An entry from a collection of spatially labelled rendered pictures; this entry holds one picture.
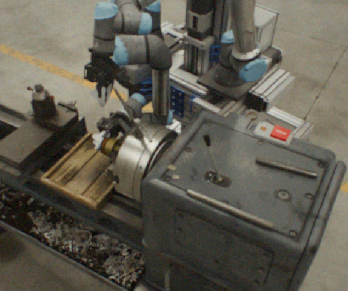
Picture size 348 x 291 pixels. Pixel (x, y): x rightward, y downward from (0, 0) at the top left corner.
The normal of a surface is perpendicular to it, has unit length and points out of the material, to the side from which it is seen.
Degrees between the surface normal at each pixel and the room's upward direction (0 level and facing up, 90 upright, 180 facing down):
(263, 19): 0
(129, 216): 0
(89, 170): 0
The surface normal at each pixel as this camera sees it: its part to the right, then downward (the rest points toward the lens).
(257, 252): -0.48, 0.62
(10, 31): 0.01, -0.70
